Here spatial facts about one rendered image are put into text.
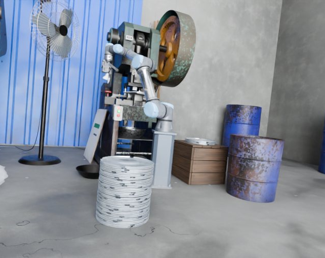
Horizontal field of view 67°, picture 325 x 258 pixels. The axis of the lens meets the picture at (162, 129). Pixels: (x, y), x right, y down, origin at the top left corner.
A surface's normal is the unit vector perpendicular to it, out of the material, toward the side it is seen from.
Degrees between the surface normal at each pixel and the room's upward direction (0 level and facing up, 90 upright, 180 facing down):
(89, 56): 90
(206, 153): 90
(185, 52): 104
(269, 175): 92
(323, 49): 90
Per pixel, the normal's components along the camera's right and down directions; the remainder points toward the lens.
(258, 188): -0.11, 0.08
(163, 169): 0.15, 0.07
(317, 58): -0.91, -0.07
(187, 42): 0.41, 0.11
